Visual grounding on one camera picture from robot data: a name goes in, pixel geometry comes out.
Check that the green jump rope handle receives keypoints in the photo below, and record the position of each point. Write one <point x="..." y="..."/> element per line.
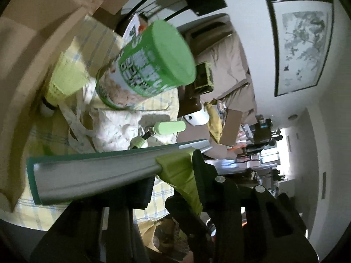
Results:
<point x="159" y="128"/>

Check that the green black portable radio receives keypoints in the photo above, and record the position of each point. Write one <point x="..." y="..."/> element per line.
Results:
<point x="204" y="82"/>

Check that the brown sofa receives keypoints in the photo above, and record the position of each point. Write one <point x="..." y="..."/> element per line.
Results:
<point x="215" y="40"/>

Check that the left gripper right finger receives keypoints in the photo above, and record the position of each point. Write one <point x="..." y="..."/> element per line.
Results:
<point x="225" y="222"/>

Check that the white dome device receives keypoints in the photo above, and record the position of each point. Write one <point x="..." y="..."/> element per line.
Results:
<point x="198" y="118"/>

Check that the black speaker on stand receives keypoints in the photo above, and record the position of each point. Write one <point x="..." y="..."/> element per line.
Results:
<point x="204" y="7"/>

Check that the yellow plaid tablecloth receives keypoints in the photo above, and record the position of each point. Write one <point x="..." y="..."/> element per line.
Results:
<point x="94" y="45"/>

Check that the yellow cloth bag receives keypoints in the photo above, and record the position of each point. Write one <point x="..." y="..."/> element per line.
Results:
<point x="214" y="124"/>

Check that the framed ink painting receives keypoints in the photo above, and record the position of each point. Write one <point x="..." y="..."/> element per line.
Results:
<point x="302" y="33"/>

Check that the brown cardboard tray box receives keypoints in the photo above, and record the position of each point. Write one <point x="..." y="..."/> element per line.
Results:
<point x="33" y="34"/>

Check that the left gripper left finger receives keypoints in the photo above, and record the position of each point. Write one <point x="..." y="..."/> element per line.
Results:
<point x="76" y="235"/>

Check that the white floral cloth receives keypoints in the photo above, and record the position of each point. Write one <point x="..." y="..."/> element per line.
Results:
<point x="94" y="127"/>

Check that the green handled window squeegee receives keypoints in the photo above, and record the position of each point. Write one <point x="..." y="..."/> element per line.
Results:
<point x="61" y="179"/>

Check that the green lidded snack canister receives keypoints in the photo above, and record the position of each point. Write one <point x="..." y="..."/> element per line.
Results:
<point x="155" y="61"/>

